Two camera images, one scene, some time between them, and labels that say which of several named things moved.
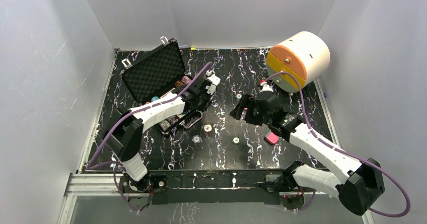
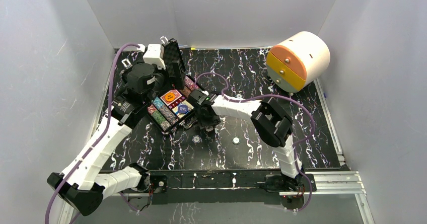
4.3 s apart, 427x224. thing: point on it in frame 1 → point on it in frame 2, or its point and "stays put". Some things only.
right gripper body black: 255,117 → 205,121
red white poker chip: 208,128 stays put
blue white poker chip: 196,139 stays put
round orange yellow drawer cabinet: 305,55 stays put
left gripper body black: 203,91 → 171,70
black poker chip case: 159,72 stays put
